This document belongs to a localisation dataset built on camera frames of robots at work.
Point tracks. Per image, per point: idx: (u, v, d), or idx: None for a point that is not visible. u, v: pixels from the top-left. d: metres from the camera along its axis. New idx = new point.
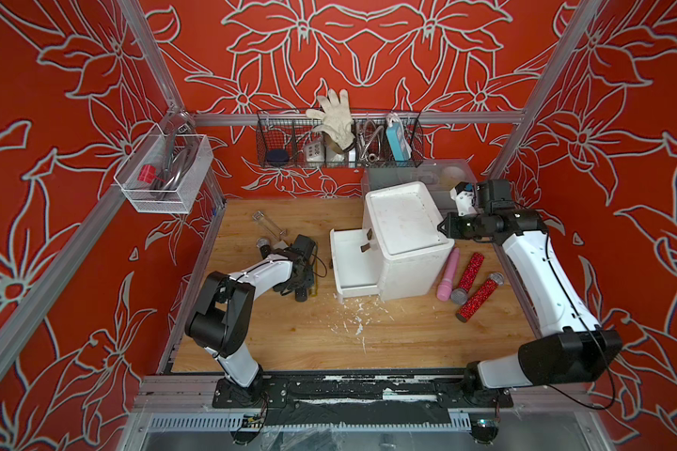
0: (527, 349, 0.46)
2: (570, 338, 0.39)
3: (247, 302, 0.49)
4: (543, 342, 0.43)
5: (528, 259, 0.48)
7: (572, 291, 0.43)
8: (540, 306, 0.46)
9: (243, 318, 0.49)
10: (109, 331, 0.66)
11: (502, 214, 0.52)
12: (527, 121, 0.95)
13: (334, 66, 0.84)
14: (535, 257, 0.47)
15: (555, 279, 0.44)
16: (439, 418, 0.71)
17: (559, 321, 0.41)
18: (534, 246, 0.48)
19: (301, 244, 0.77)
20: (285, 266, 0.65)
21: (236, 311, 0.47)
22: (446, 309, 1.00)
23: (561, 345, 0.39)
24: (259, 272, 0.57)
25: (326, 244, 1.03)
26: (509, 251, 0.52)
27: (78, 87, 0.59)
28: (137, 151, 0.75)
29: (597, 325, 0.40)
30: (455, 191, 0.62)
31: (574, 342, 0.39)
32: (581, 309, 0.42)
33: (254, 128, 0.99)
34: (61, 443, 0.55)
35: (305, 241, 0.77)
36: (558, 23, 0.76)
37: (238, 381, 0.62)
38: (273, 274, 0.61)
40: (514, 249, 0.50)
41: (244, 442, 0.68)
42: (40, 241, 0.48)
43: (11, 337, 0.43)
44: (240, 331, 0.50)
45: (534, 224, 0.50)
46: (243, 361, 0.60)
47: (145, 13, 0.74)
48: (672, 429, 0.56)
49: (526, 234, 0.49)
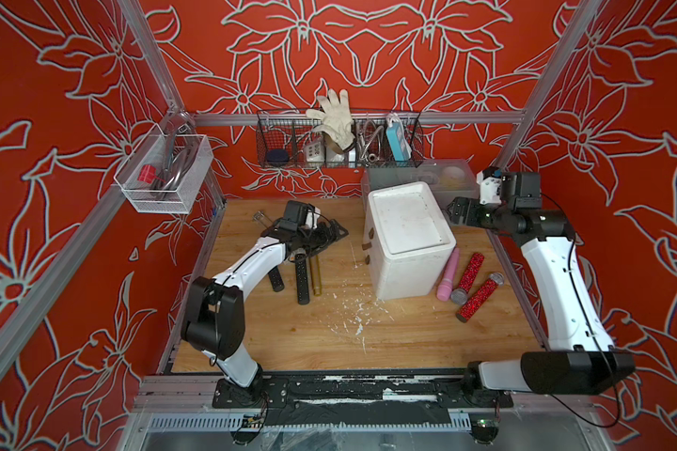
0: (529, 358, 0.46)
2: (579, 355, 0.38)
3: (237, 306, 0.47)
4: (549, 354, 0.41)
5: (548, 268, 0.44)
7: (590, 309, 0.41)
8: (553, 317, 0.43)
9: (235, 322, 0.48)
10: (109, 331, 0.66)
11: (526, 214, 0.48)
12: (527, 121, 0.95)
13: (333, 66, 0.84)
14: (555, 265, 0.44)
15: (573, 292, 0.42)
16: (440, 418, 0.71)
17: (570, 338, 0.40)
18: (558, 256, 0.44)
19: (290, 212, 0.70)
20: (275, 248, 0.61)
21: (226, 317, 0.46)
22: (446, 309, 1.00)
23: (569, 362, 0.38)
24: (249, 263, 0.54)
25: (358, 238, 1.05)
26: (529, 256, 0.48)
27: (78, 87, 0.59)
28: (136, 151, 0.74)
29: (611, 346, 0.38)
30: (483, 176, 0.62)
31: (587, 362, 0.37)
32: (597, 328, 0.39)
33: (254, 128, 0.99)
34: (61, 443, 0.55)
35: (295, 205, 0.69)
36: (558, 23, 0.76)
37: (238, 381, 0.62)
38: (264, 264, 0.58)
40: (535, 255, 0.47)
41: (244, 442, 0.68)
42: (40, 241, 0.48)
43: (12, 336, 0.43)
44: (236, 334, 0.49)
45: (559, 228, 0.46)
46: (242, 362, 0.60)
47: (145, 13, 0.74)
48: (672, 429, 0.56)
49: (549, 240, 0.45)
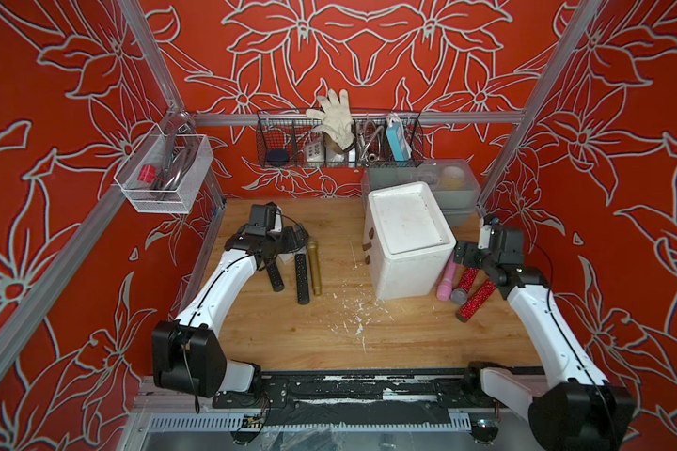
0: (533, 409, 0.44)
2: (576, 391, 0.38)
3: (210, 345, 0.42)
4: (550, 398, 0.41)
5: (531, 311, 0.49)
7: (577, 346, 0.43)
8: (545, 360, 0.45)
9: (212, 362, 0.43)
10: (109, 331, 0.66)
11: (507, 269, 0.55)
12: (527, 121, 0.95)
13: (333, 65, 0.84)
14: (537, 308, 0.48)
15: (558, 332, 0.45)
16: (439, 418, 0.71)
17: (564, 373, 0.40)
18: (538, 299, 0.50)
19: (256, 217, 0.64)
20: (245, 261, 0.55)
21: (199, 358, 0.41)
22: (446, 309, 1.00)
23: (568, 397, 0.37)
24: (215, 293, 0.48)
25: (358, 238, 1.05)
26: (513, 303, 0.53)
27: (78, 87, 0.59)
28: (136, 151, 0.74)
29: (605, 380, 0.39)
30: None
31: (585, 396, 0.37)
32: (587, 362, 0.41)
33: (254, 128, 0.99)
34: (61, 443, 0.55)
35: (261, 209, 0.63)
36: (558, 23, 0.76)
37: (238, 388, 0.61)
38: (233, 285, 0.52)
40: (518, 301, 0.52)
41: (244, 442, 0.68)
42: (40, 241, 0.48)
43: (12, 336, 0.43)
44: (216, 372, 0.45)
45: (535, 278, 0.53)
46: (234, 377, 0.58)
47: (145, 13, 0.74)
48: (672, 429, 0.56)
49: (527, 287, 0.52)
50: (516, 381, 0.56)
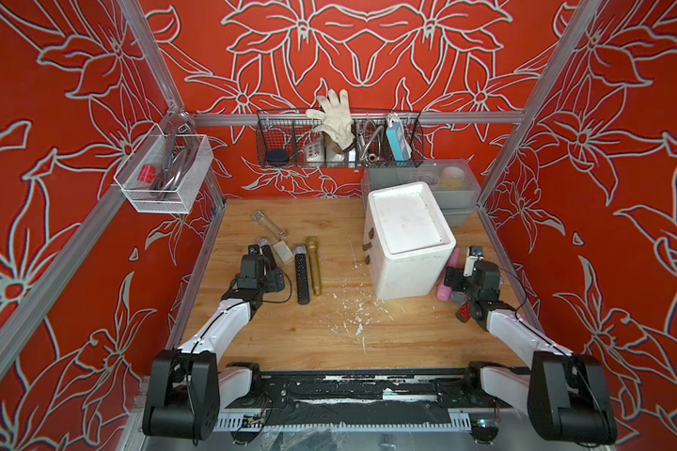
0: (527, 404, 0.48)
2: (551, 359, 0.43)
3: (211, 371, 0.43)
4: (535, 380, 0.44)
5: (507, 324, 0.56)
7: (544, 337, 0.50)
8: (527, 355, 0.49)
9: (210, 392, 0.43)
10: (109, 331, 0.66)
11: (481, 302, 0.66)
12: (527, 121, 0.95)
13: (333, 66, 0.84)
14: (511, 321, 0.56)
15: (529, 332, 0.52)
16: (439, 418, 0.71)
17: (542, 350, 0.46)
18: (508, 316, 0.58)
19: (247, 269, 0.68)
20: (240, 308, 0.59)
21: (199, 385, 0.41)
22: (446, 309, 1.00)
23: (544, 364, 0.42)
24: (216, 329, 0.51)
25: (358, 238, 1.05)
26: (495, 329, 0.60)
27: (78, 87, 0.59)
28: (137, 152, 0.75)
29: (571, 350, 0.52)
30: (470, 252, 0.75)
31: (558, 363, 0.42)
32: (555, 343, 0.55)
33: (254, 128, 0.99)
34: (61, 443, 0.55)
35: (250, 261, 0.68)
36: (558, 23, 0.76)
37: (240, 395, 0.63)
38: (231, 326, 0.55)
40: (495, 322, 0.60)
41: (244, 442, 0.68)
42: (40, 241, 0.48)
43: (11, 337, 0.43)
44: (211, 408, 0.43)
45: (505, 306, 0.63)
46: (230, 388, 0.57)
47: (145, 13, 0.74)
48: (672, 429, 0.56)
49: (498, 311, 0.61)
50: (518, 378, 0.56)
